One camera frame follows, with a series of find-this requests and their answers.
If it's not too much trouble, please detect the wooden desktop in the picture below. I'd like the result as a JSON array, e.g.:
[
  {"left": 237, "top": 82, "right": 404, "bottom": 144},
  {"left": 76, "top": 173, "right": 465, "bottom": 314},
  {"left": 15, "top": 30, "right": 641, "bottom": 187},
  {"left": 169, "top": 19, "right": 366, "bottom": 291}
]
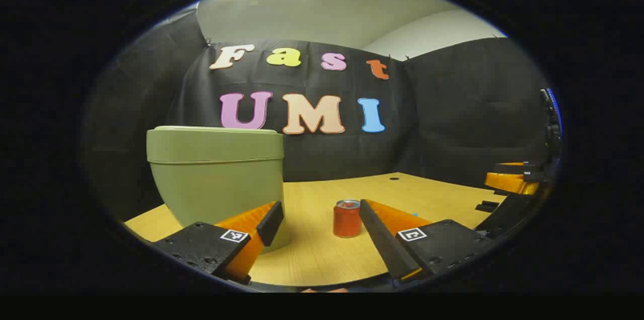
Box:
[{"left": 123, "top": 173, "right": 506, "bottom": 288}]

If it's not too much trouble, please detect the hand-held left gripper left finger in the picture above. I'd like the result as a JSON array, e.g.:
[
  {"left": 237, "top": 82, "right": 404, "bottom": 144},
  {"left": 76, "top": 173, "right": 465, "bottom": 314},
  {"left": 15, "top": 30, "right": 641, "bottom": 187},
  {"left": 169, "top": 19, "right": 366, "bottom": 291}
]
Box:
[{"left": 151, "top": 201, "right": 285, "bottom": 285}]

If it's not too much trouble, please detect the black backdrop cloth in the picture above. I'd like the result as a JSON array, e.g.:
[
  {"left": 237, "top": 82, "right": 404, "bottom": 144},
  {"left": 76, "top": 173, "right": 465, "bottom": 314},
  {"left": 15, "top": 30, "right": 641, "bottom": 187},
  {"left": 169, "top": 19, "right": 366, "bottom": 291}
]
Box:
[{"left": 83, "top": 8, "right": 554, "bottom": 222}]

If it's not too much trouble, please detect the green desktop garbage bin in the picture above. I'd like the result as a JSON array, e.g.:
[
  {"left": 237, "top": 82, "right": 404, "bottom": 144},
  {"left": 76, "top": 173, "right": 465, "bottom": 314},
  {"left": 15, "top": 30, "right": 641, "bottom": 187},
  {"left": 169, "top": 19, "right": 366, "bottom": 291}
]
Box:
[{"left": 146, "top": 126, "right": 291, "bottom": 254}]

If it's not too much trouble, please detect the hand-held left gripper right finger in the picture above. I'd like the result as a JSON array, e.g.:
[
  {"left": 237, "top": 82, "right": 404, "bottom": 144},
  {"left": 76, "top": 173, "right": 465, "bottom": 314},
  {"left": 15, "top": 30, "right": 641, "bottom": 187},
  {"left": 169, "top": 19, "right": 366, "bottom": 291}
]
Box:
[{"left": 359, "top": 199, "right": 499, "bottom": 283}]

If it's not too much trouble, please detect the red pop can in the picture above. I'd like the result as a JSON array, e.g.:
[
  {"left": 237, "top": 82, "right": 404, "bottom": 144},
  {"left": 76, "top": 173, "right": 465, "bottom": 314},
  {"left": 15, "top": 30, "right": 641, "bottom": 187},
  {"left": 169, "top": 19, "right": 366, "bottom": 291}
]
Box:
[{"left": 333, "top": 200, "right": 363, "bottom": 238}]

